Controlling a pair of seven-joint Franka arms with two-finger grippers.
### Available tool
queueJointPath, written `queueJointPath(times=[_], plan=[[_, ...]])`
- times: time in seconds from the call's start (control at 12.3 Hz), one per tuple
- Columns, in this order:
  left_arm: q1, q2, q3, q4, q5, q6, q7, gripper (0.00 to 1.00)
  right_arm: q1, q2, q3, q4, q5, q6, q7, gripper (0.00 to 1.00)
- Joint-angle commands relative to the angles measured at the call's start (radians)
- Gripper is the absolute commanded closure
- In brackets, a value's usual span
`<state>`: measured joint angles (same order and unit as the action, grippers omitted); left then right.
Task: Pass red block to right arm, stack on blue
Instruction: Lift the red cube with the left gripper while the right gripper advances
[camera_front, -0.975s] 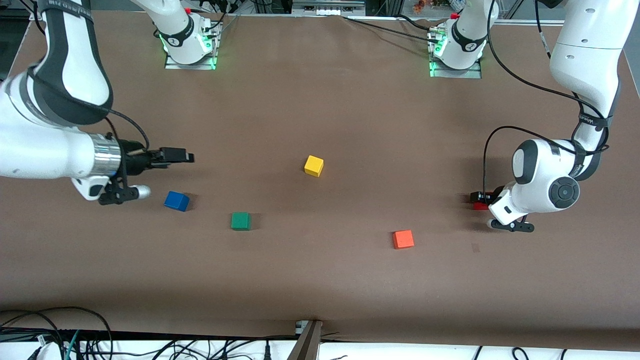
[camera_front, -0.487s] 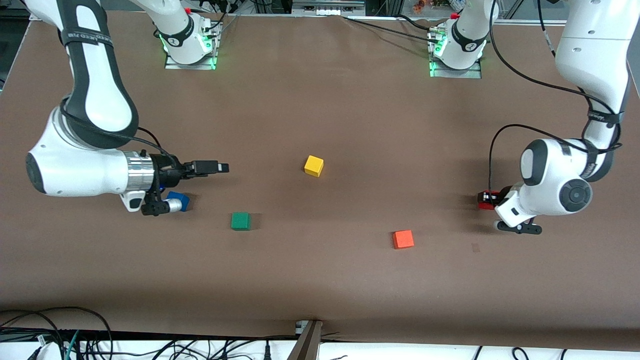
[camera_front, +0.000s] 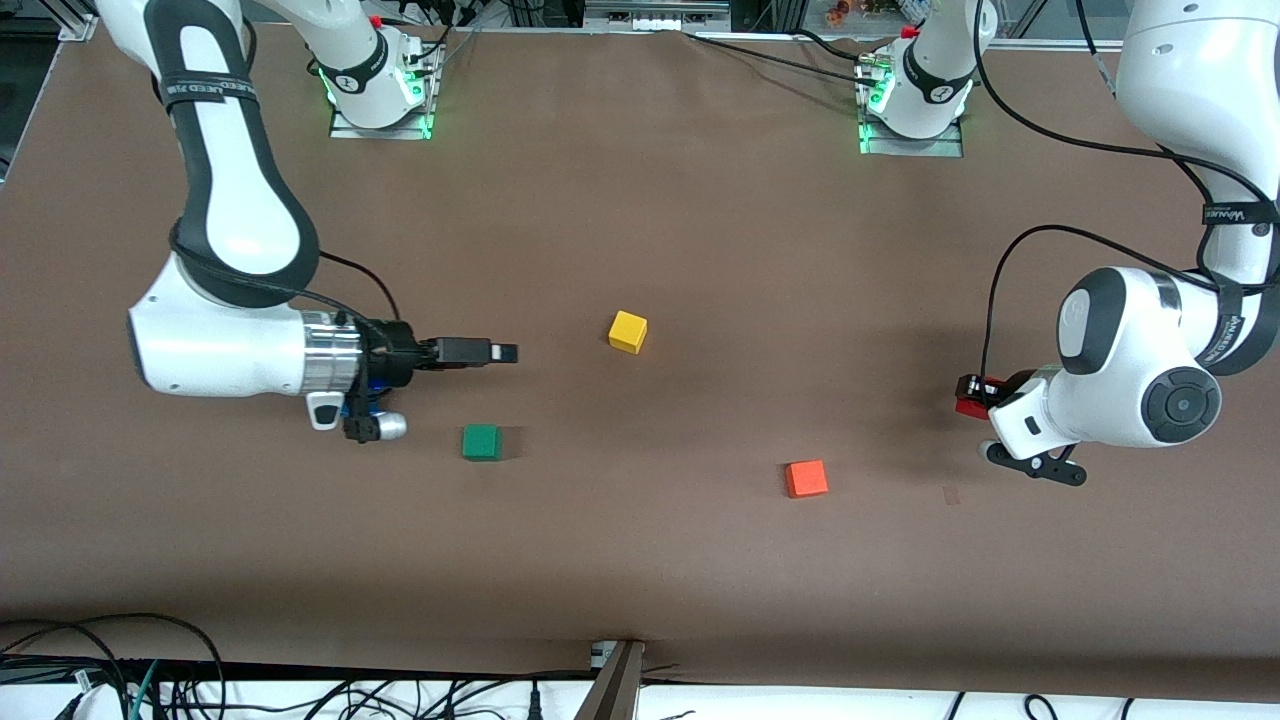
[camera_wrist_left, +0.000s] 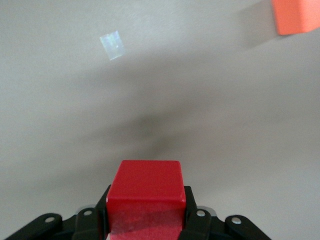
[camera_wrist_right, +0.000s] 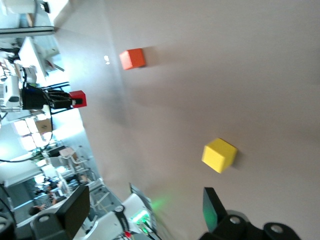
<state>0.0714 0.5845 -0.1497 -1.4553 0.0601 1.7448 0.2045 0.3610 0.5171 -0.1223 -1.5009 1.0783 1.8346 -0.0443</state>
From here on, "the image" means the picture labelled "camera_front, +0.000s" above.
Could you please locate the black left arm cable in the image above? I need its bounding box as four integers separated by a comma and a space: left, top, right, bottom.
973, 0, 1280, 376

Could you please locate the long black base cable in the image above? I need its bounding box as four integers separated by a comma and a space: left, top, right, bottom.
685, 32, 869, 85

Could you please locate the short black base cable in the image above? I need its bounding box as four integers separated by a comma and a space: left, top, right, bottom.
790, 28, 873, 63

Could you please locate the brown table cover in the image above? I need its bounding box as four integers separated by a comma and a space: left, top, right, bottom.
0, 18, 1280, 701

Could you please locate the grey metal post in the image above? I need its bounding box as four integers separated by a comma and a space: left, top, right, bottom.
575, 640, 646, 720

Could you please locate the teal cable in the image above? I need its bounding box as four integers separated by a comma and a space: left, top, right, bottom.
128, 660, 161, 720

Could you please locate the yellow cube block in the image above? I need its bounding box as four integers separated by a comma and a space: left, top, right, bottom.
608, 310, 649, 356

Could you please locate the grey power strip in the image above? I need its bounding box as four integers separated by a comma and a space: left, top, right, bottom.
585, 0, 731, 33

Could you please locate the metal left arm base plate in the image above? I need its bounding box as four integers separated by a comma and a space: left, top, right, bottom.
858, 108, 966, 159

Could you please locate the black looping cable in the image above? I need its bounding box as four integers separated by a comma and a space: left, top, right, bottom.
0, 612, 227, 720

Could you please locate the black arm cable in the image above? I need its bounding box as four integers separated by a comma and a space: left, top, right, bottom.
168, 225, 401, 326
973, 0, 1280, 376

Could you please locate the red cube block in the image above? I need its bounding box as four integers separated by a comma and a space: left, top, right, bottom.
955, 378, 1006, 419

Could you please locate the orange cube block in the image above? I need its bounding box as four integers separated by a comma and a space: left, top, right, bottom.
785, 459, 830, 500

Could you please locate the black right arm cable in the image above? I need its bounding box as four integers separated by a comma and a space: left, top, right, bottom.
168, 225, 401, 326

